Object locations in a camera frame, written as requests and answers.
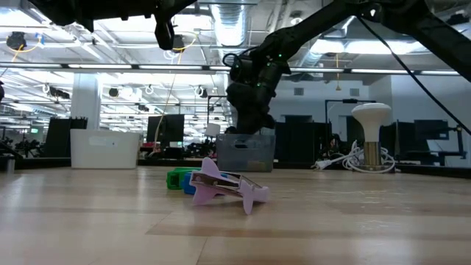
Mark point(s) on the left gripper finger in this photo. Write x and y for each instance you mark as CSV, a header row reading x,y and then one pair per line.
x,y
178,4

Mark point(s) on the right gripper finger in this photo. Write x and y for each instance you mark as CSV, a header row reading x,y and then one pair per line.
x,y
255,129

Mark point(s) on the pink toy airplane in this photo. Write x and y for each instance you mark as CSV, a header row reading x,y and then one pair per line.
x,y
254,195

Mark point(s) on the blue mini stapler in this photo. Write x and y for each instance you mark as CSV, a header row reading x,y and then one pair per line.
x,y
187,186

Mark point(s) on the green mini stapler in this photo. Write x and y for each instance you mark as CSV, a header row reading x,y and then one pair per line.
x,y
173,180

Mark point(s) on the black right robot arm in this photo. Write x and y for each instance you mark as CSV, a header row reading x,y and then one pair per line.
x,y
312,29

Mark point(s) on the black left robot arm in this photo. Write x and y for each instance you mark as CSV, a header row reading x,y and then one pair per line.
x,y
92,9

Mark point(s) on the grey translucent plastic bin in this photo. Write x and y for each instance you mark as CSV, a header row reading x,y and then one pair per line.
x,y
257,154

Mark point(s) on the small white lampshade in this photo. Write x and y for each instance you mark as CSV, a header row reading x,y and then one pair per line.
x,y
212,129

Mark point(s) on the black partition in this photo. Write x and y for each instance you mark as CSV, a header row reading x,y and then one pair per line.
x,y
301,143

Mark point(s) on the white square pillar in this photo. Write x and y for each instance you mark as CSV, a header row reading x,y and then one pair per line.
x,y
86,103

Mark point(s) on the white mushroom table lamp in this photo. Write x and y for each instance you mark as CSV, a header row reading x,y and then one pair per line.
x,y
371,114

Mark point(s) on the white plastic bin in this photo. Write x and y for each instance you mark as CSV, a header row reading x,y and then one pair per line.
x,y
105,154

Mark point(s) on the black cabinet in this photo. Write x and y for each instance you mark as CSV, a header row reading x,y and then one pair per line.
x,y
59,140

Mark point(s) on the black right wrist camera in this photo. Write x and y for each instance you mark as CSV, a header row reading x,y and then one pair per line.
x,y
241,70

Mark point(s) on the silver ribbed air duct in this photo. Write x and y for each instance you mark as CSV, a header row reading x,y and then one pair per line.
x,y
230,25

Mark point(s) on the black ceiling camera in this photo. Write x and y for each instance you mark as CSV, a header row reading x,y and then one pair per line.
x,y
16,39

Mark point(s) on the black aluminium table frame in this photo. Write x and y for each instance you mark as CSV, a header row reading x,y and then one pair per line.
x,y
37,163

